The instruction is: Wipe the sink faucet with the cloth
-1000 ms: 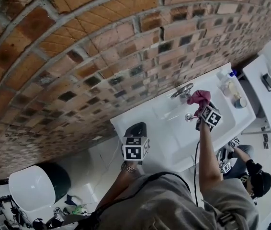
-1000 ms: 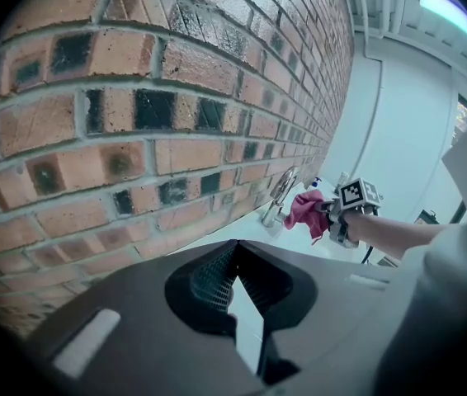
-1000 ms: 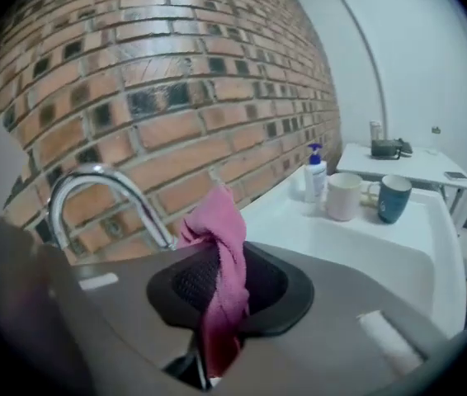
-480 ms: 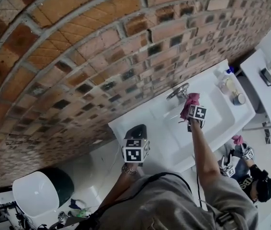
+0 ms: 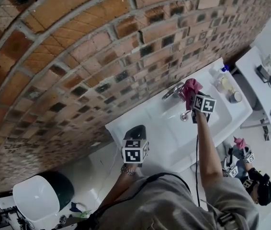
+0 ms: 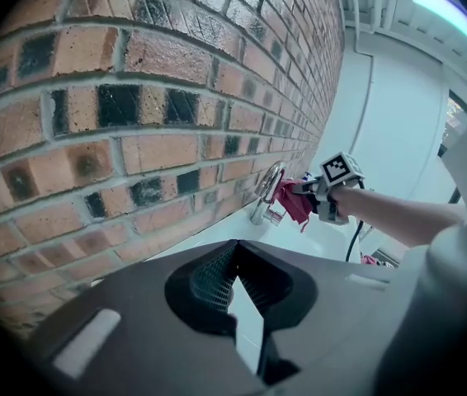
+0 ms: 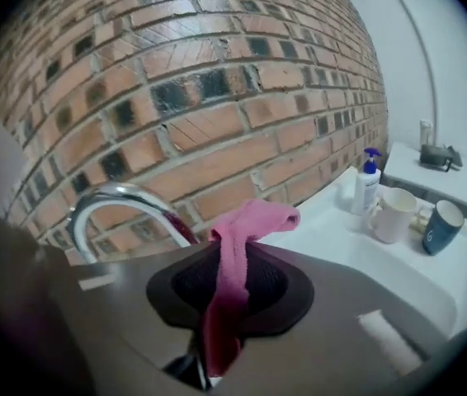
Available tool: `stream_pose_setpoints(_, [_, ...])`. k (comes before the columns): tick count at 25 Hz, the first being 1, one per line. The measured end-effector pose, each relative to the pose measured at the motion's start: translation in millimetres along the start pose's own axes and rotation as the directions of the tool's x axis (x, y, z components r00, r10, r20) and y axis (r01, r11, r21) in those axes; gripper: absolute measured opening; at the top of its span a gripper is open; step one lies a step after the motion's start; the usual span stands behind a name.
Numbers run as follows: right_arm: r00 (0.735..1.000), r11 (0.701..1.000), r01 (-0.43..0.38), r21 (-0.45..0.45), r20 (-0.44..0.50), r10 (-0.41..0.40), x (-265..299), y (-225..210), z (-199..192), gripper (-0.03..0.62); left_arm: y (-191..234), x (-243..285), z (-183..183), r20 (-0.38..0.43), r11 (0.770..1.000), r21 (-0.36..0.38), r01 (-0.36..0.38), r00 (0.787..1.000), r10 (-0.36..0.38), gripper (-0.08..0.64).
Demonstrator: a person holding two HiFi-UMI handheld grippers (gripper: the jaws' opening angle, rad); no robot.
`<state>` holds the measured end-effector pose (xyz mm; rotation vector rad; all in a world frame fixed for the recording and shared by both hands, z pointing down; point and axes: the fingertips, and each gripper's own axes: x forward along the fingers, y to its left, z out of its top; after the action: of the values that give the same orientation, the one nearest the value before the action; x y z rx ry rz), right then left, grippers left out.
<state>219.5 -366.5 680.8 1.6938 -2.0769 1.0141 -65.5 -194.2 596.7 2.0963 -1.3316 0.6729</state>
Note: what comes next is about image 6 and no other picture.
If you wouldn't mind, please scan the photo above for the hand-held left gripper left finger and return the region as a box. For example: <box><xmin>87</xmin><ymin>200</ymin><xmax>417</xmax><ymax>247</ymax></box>
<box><xmin>31</xmin><ymin>239</ymin><xmax>268</xmax><ymax>396</ymax></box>

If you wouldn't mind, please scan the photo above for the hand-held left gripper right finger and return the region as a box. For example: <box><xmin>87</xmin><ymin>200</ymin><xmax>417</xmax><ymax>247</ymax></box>
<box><xmin>236</xmin><ymin>239</ymin><xmax>402</xmax><ymax>396</ymax></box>

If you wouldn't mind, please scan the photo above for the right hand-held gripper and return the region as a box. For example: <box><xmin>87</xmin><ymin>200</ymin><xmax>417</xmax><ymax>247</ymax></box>
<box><xmin>292</xmin><ymin>151</ymin><xmax>366</xmax><ymax>224</ymax></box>

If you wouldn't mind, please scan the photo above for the pink cloth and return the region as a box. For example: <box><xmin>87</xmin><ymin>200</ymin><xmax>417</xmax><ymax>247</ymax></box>
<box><xmin>272</xmin><ymin>178</ymin><xmax>315</xmax><ymax>234</ymax></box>

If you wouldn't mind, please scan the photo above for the chrome faucet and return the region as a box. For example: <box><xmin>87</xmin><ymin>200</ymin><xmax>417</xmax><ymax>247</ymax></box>
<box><xmin>249</xmin><ymin>161</ymin><xmax>289</xmax><ymax>227</ymax></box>

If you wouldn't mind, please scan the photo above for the person's right forearm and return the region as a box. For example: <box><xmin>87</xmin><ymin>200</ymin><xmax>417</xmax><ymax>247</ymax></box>
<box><xmin>331</xmin><ymin>185</ymin><xmax>467</xmax><ymax>249</ymax></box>

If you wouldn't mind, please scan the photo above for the small pink item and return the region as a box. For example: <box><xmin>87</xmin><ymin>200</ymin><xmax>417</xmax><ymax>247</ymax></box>
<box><xmin>360</xmin><ymin>254</ymin><xmax>396</xmax><ymax>269</ymax></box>

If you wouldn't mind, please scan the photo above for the person's grey shirt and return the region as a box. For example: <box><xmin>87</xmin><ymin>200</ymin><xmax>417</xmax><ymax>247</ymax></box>
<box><xmin>381</xmin><ymin>92</ymin><xmax>467</xmax><ymax>396</ymax></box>

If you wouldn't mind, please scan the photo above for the window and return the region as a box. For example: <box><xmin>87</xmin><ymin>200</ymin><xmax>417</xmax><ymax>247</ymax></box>
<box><xmin>441</xmin><ymin>90</ymin><xmax>467</xmax><ymax>157</ymax></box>

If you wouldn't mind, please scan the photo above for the ceiling light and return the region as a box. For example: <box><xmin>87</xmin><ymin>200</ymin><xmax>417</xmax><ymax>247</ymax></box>
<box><xmin>410</xmin><ymin>0</ymin><xmax>467</xmax><ymax>54</ymax></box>

